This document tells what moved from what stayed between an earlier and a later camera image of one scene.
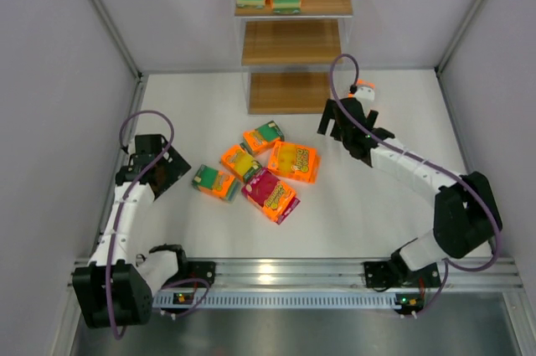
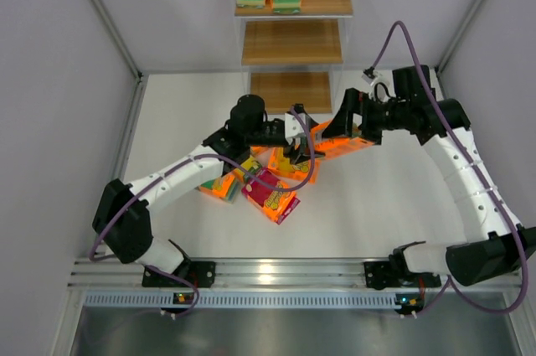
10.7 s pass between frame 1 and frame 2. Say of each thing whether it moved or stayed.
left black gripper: moved
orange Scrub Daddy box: stayed
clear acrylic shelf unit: stayed
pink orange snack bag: stayed
